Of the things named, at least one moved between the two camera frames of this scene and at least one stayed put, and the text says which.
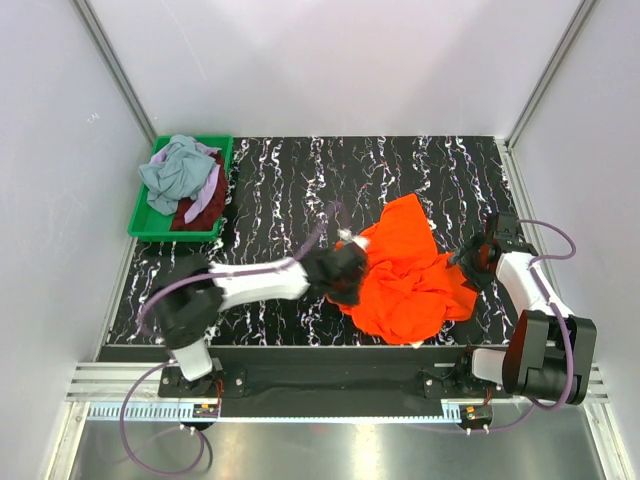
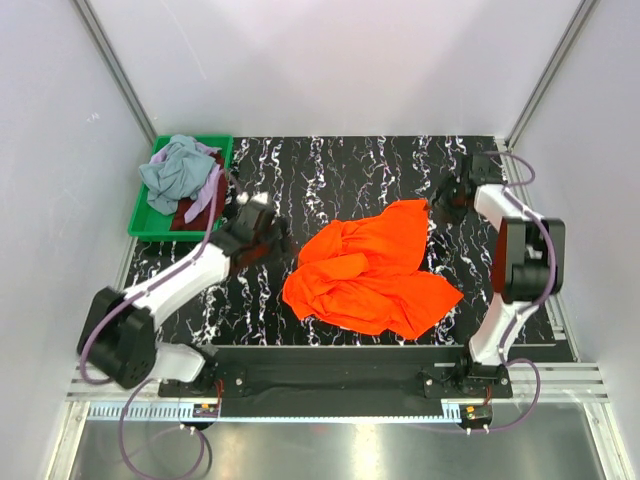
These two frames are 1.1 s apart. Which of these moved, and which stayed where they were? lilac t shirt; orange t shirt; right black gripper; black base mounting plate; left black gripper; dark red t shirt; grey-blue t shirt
Moved: right black gripper; left black gripper; orange t shirt
Stayed: dark red t shirt; grey-blue t shirt; black base mounting plate; lilac t shirt
